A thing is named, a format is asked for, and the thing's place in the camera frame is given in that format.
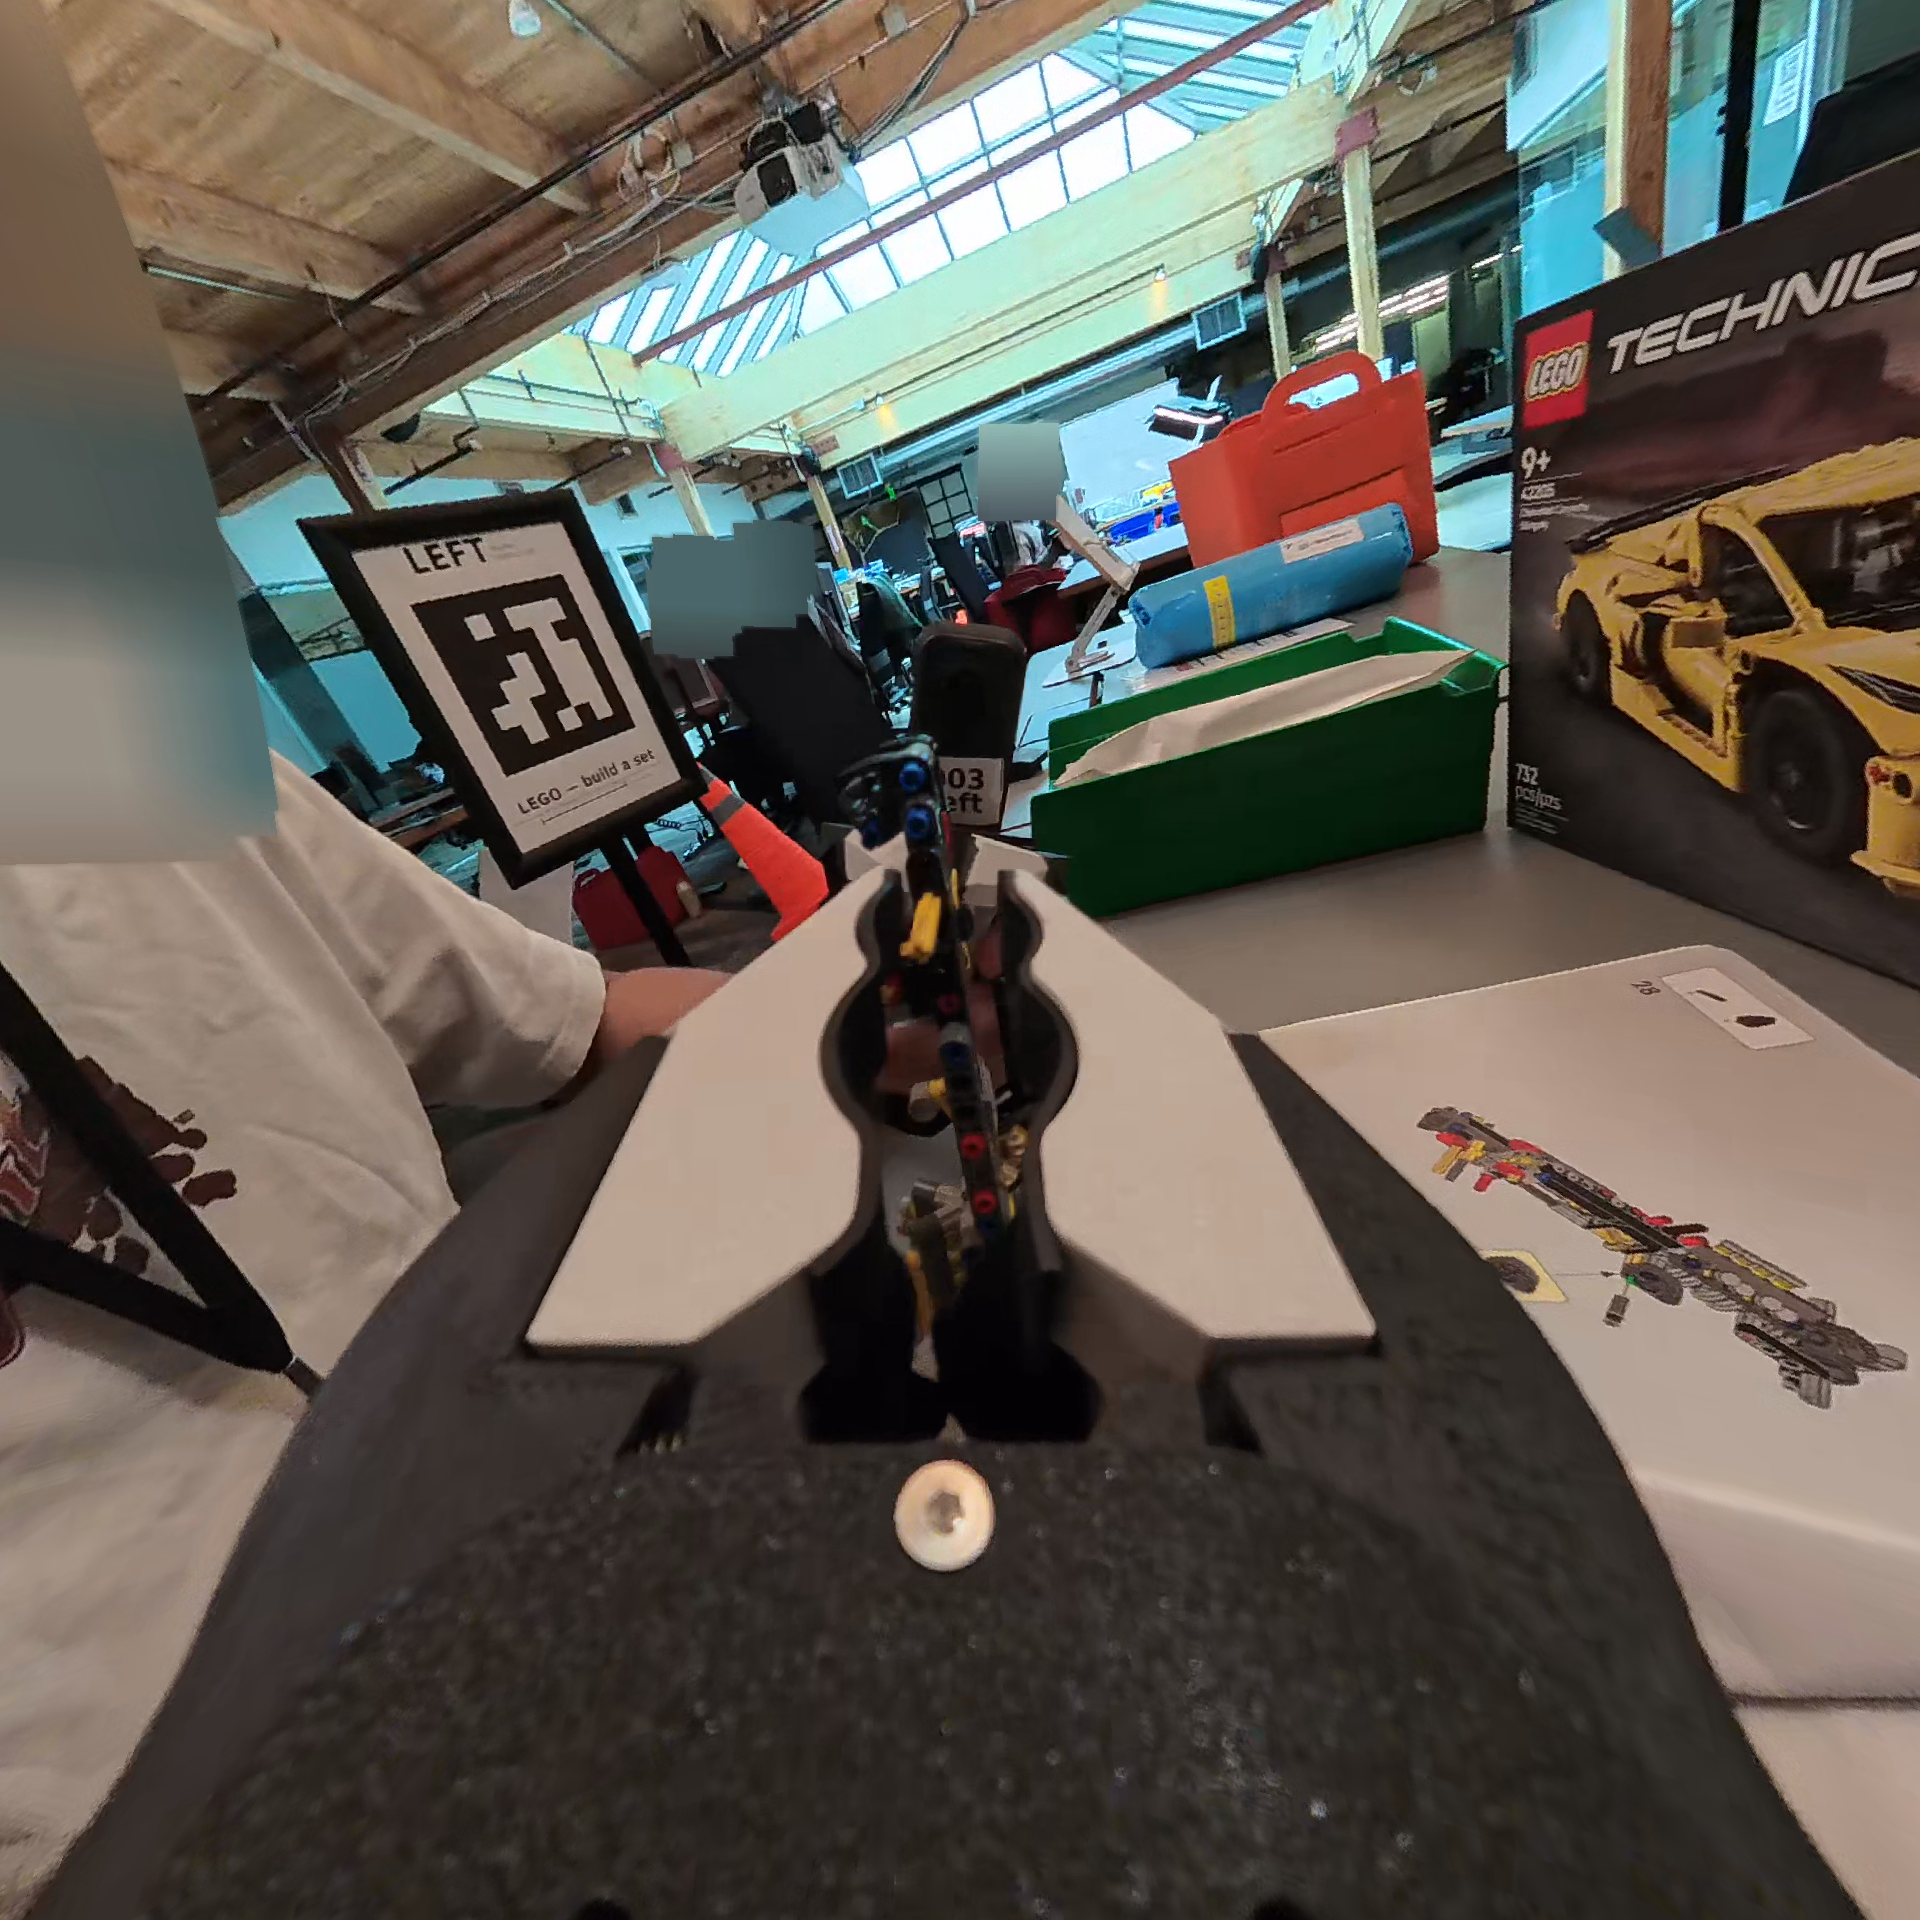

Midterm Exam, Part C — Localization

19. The partly built lego chassis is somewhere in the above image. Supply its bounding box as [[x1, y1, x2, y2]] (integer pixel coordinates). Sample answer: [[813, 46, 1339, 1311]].
[[837, 735, 1041, 1359]]

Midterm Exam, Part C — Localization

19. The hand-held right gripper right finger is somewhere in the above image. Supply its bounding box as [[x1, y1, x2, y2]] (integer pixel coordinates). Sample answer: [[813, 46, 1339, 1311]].
[[948, 870, 1379, 1443]]

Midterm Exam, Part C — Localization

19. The orange traffic cone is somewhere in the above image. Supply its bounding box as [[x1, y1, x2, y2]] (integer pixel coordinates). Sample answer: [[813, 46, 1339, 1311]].
[[693, 773, 834, 944]]

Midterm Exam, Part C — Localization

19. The white paper bag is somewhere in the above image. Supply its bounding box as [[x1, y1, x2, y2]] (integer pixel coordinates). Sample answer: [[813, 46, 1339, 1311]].
[[1057, 646, 1480, 789]]

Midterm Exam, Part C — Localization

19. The orange carry case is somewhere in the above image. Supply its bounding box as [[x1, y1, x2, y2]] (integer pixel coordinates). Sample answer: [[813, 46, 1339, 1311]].
[[1169, 350, 1442, 568]]

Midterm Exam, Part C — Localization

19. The wooden board desk stand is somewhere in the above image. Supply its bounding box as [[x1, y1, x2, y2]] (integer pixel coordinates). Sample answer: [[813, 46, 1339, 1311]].
[[1046, 490, 1146, 680]]

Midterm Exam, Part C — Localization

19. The lego instruction booklet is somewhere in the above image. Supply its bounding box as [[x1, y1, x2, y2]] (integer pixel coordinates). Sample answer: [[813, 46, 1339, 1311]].
[[1258, 942, 1920, 1920]]

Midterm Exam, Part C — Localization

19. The lego set box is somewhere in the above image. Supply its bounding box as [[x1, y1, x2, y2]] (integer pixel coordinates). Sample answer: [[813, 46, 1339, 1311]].
[[1505, 231, 1920, 992]]

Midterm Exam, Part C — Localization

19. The green plastic bin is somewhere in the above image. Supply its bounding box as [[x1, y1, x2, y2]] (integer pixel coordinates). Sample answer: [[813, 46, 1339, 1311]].
[[1029, 614, 1508, 923]]

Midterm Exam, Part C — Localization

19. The black neck strap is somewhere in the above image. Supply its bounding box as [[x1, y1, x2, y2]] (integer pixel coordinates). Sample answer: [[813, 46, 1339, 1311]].
[[0, 967, 324, 1397]]

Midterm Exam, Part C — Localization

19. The person's left forearm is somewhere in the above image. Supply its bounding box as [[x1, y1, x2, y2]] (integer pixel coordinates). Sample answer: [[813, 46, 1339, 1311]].
[[597, 967, 734, 1086]]

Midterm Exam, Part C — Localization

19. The blue wrapped roll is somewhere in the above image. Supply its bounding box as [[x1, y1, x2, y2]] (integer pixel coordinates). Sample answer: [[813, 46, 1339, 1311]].
[[1125, 503, 1419, 672]]

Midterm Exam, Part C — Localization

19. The framed marker placard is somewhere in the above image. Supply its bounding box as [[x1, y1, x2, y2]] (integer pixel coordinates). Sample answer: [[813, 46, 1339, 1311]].
[[297, 486, 712, 888]]

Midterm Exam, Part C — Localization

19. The person's left hand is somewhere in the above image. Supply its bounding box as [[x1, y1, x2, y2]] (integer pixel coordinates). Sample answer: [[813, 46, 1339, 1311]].
[[883, 976, 1002, 1121]]

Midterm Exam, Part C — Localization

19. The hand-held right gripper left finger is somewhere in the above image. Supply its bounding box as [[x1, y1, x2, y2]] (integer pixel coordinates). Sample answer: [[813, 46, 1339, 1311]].
[[526, 866, 950, 1443]]

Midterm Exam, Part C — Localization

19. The white ceiling projector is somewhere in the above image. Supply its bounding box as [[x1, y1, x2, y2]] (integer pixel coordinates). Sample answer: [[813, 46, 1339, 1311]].
[[732, 103, 856, 226]]

